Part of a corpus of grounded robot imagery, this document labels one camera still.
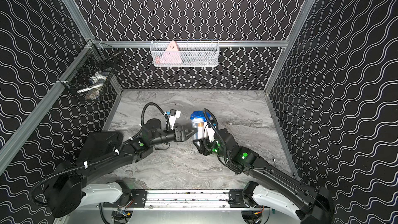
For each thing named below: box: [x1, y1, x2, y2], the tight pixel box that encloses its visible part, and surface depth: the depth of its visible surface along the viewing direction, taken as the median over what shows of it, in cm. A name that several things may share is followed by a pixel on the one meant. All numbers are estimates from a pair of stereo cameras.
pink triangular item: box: [160, 40, 182, 64], surface depth 91 cm
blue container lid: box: [190, 110, 212, 123], surface depth 71 cm
